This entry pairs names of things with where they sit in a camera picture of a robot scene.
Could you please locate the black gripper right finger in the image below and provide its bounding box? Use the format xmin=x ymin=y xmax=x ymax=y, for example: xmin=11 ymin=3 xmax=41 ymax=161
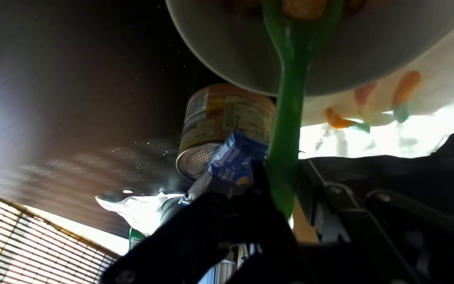
xmin=294 ymin=161 xmax=454 ymax=284

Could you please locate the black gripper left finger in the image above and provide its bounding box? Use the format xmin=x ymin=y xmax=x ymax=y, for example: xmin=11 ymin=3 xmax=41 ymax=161
xmin=99 ymin=159 xmax=312 ymax=284

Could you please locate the green plastic spoon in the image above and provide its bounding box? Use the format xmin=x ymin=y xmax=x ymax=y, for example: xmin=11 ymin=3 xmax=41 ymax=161
xmin=260 ymin=0 xmax=347 ymax=219

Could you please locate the white and black bowl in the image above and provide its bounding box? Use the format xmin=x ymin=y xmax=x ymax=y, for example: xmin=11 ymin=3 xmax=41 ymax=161
xmin=162 ymin=0 xmax=454 ymax=99

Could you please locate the green and white tube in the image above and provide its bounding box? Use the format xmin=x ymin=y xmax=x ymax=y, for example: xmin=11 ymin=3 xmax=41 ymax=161
xmin=127 ymin=227 xmax=146 ymax=249

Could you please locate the blue and silver foil wrapper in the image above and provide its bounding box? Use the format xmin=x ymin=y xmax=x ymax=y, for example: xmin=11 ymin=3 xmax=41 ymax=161
xmin=94 ymin=131 xmax=268 ymax=235

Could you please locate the yellow labelled tin can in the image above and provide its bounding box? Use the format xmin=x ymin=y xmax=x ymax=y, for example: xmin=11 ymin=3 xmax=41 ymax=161
xmin=175 ymin=84 xmax=277 ymax=180

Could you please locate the wooden window blind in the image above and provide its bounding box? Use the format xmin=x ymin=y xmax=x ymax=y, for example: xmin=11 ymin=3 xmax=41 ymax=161
xmin=0 ymin=188 xmax=121 ymax=284

